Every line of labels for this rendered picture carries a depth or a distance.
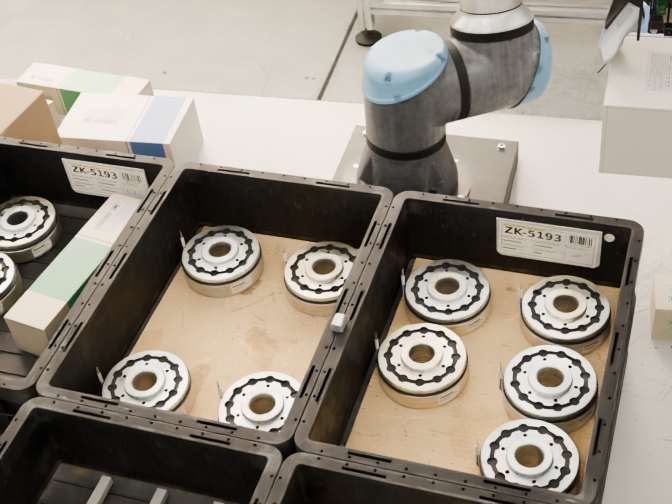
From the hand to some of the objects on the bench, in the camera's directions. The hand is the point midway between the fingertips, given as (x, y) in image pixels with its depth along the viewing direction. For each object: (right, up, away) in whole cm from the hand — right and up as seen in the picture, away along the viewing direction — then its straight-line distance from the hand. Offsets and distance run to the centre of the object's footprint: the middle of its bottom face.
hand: (667, 72), depth 117 cm
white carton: (-69, -4, +66) cm, 95 cm away
